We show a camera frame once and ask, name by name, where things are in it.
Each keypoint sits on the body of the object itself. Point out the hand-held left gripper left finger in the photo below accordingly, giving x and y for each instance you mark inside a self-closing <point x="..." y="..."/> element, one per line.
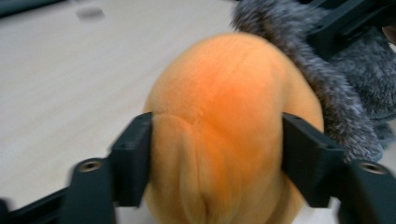
<point x="132" y="161"/>

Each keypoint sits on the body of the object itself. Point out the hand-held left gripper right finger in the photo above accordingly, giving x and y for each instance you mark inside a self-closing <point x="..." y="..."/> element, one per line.
<point x="314" y="165"/>

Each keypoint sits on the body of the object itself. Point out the orange plush toy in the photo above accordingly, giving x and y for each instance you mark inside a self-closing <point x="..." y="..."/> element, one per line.
<point x="224" y="109"/>

